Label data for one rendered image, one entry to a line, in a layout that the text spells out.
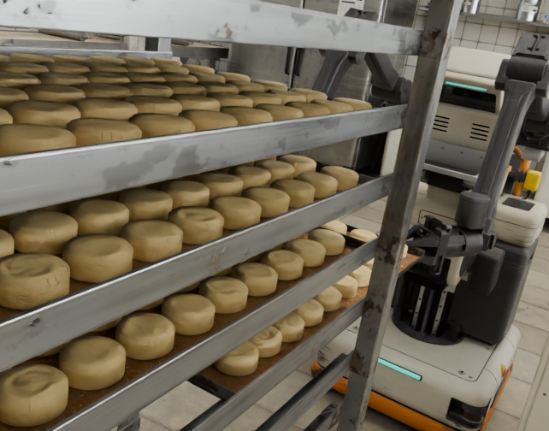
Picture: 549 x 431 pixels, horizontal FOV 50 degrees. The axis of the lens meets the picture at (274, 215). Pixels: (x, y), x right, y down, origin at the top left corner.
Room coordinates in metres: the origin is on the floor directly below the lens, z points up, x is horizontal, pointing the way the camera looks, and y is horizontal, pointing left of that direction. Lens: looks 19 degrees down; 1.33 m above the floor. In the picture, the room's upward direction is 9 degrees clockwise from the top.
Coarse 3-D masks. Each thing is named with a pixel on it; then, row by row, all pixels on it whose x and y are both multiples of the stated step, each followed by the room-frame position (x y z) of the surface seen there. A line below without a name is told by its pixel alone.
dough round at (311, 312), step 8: (304, 304) 0.71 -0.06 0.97; (312, 304) 0.71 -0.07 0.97; (320, 304) 0.71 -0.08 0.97; (296, 312) 0.68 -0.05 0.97; (304, 312) 0.68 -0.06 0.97; (312, 312) 0.69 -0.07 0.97; (320, 312) 0.70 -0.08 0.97; (304, 320) 0.68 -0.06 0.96; (312, 320) 0.68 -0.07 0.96; (320, 320) 0.69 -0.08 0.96
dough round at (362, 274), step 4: (360, 268) 0.87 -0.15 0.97; (364, 268) 0.87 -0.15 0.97; (368, 268) 0.87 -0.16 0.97; (352, 272) 0.84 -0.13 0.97; (356, 272) 0.85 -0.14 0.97; (360, 272) 0.85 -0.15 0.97; (364, 272) 0.85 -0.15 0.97; (368, 272) 0.85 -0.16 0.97; (352, 276) 0.84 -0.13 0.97; (356, 276) 0.83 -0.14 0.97; (360, 276) 0.84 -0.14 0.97; (364, 276) 0.84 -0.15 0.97; (368, 276) 0.84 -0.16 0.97; (360, 280) 0.83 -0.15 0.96; (364, 280) 0.84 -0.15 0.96; (368, 280) 0.84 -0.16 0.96; (360, 284) 0.83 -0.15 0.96; (364, 284) 0.84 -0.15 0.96; (368, 284) 0.84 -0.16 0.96
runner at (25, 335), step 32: (352, 192) 0.65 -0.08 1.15; (384, 192) 0.74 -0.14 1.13; (256, 224) 0.48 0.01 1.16; (288, 224) 0.53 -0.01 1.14; (320, 224) 0.59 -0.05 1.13; (192, 256) 0.41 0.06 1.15; (224, 256) 0.44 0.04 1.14; (96, 288) 0.32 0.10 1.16; (128, 288) 0.35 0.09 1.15; (160, 288) 0.38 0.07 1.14; (0, 320) 0.27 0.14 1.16; (32, 320) 0.29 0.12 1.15; (64, 320) 0.30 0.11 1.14; (96, 320) 0.33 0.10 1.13; (0, 352) 0.27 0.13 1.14; (32, 352) 0.29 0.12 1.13
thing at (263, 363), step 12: (408, 264) 0.97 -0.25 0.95; (360, 288) 0.83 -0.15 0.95; (348, 300) 0.78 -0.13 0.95; (324, 312) 0.73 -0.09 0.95; (336, 312) 0.74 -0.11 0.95; (324, 324) 0.70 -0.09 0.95; (288, 348) 0.62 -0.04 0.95; (264, 360) 0.59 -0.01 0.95; (276, 360) 0.59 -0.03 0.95; (204, 372) 0.55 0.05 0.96; (216, 372) 0.55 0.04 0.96; (228, 384) 0.53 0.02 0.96; (240, 384) 0.54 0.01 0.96
